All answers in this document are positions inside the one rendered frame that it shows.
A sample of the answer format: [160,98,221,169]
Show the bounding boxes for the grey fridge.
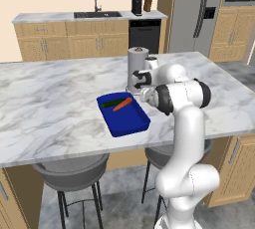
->
[167,0,229,59]

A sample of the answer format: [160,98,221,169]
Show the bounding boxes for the black sink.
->
[73,10,124,19]

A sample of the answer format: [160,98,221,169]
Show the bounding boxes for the blue rectangular tray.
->
[96,92,151,138]

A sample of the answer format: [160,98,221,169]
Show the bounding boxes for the grey tap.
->
[93,0,103,13]

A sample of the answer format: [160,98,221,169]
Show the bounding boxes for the tall wooden cupboard run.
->
[207,5,255,64]

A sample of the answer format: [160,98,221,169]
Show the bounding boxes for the white paper towel roll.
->
[127,47,149,96]

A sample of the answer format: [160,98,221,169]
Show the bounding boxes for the brown knife block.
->
[142,0,154,13]

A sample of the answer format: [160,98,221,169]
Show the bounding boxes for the wooden base cupboard run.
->
[13,19,130,63]

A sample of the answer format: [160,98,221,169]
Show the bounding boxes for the wooden island cupboard door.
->
[207,132,255,208]
[0,167,30,229]

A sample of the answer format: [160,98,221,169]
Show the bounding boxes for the grey cupboard door handle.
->
[228,136,241,165]
[0,181,10,202]

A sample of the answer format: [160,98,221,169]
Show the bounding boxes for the dark green cucumber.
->
[101,99,126,110]

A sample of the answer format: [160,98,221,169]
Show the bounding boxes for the black coffee machine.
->
[130,0,144,17]

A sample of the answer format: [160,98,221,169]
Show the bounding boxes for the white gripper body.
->
[138,86,158,106]

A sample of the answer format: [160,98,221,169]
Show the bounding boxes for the orange carrot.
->
[112,97,133,113]

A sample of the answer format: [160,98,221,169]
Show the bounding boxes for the grey bar stool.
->
[32,152,111,229]
[140,138,214,229]

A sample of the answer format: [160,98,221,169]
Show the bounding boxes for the black dishwasher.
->
[127,18,162,55]

